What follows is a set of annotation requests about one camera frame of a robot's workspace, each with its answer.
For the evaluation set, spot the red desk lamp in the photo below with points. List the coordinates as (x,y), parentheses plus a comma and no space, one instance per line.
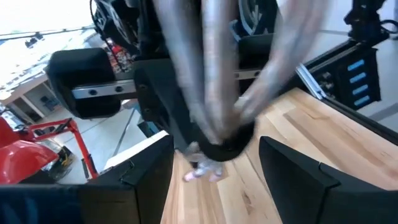
(21,161)

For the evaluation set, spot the white metal bracket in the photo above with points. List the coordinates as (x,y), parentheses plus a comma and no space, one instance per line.
(311,82)

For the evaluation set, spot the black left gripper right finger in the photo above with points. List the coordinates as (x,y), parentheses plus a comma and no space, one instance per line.
(311,196)

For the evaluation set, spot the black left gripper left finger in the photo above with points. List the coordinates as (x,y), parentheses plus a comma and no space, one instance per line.
(109,202)

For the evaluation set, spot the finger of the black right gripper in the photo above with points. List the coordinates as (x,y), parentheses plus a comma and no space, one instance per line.
(256,51)
(161,93)

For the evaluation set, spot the black box with blue lights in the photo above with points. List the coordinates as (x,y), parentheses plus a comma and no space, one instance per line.
(357,81)

